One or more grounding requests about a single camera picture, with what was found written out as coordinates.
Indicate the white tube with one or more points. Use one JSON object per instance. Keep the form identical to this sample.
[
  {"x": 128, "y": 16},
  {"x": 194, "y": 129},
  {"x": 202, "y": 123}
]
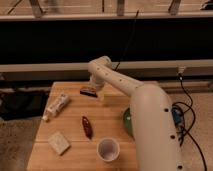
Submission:
[{"x": 56, "y": 106}]

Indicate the grey metal rail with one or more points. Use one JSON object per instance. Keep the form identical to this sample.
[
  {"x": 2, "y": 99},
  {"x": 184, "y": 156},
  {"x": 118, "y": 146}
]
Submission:
[{"x": 123, "y": 65}]

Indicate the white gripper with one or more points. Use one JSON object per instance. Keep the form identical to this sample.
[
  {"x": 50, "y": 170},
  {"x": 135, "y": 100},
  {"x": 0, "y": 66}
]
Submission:
[{"x": 96, "y": 83}]

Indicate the white rectangular sponge block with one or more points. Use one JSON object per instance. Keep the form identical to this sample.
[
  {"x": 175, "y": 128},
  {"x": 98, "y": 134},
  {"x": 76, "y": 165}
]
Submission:
[{"x": 58, "y": 142}]

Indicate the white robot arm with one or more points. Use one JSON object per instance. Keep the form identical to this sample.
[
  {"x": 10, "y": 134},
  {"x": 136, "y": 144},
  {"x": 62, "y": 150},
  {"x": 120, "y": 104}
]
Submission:
[{"x": 156, "y": 140}]

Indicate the blue connector box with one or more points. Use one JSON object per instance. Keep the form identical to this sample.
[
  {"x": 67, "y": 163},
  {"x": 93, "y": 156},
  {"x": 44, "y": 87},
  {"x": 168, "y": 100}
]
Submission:
[{"x": 177, "y": 116}]

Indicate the green round plate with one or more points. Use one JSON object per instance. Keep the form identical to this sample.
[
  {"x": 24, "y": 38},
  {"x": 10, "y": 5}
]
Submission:
[{"x": 127, "y": 122}]

